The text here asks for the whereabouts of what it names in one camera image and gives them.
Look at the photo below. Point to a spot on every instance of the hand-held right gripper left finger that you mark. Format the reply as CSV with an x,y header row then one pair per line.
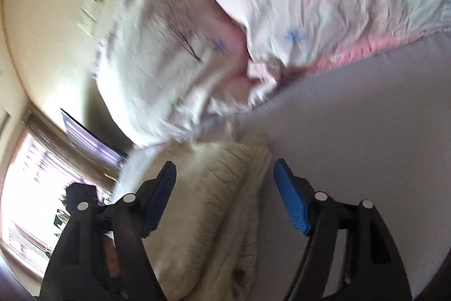
x,y
159,198

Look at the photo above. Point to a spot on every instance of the lavender bed sheet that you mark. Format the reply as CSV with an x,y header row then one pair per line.
x,y
352,131

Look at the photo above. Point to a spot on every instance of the window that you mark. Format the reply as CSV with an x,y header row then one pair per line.
x,y
35,188

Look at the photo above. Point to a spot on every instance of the wall light switch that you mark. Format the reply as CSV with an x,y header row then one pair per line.
x,y
88,17

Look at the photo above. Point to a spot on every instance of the cream knitted sweater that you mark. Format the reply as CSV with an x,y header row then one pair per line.
x,y
215,213

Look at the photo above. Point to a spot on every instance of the television screen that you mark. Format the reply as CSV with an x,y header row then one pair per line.
x,y
90,142

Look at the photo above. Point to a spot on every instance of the pink blanket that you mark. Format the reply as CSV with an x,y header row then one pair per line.
x,y
352,52

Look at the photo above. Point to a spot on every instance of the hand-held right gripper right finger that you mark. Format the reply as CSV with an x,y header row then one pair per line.
x,y
294,204

